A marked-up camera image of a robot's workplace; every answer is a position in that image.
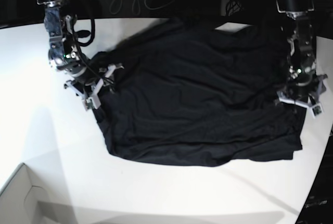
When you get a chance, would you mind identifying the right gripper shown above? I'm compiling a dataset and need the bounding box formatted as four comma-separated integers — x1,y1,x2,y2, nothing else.
63,63,124,111

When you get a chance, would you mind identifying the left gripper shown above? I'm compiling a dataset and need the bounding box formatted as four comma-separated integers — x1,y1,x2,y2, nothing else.
274,74,327,118

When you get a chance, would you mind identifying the black t-shirt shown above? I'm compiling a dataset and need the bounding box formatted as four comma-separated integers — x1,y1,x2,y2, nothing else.
93,19,306,167

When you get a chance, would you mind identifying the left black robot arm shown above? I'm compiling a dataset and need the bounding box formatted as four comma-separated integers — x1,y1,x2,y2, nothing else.
275,0,327,118

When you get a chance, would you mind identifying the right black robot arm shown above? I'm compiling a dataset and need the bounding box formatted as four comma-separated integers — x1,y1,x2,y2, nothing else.
36,0,123,110

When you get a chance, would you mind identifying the white cardboard box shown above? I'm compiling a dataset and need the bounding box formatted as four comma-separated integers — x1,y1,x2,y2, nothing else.
1,164,52,224

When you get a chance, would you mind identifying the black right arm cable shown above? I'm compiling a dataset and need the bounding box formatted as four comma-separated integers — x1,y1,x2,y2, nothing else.
70,18,115,92

